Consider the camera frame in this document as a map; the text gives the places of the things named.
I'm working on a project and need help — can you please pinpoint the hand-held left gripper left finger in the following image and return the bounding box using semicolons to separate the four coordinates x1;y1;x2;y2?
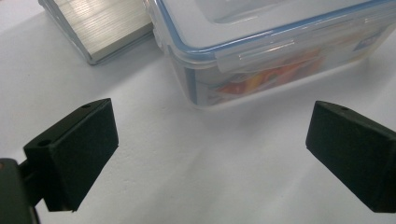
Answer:
22;98;120;213

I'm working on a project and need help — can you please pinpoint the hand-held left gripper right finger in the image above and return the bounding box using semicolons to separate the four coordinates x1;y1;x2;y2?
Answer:
304;100;396;214

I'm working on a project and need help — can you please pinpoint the white wire shelf rack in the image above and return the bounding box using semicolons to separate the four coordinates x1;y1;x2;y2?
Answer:
37;0;155;66

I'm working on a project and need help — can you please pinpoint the clear plastic container blue seal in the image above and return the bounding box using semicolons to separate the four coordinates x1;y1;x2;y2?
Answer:
145;0;396;110

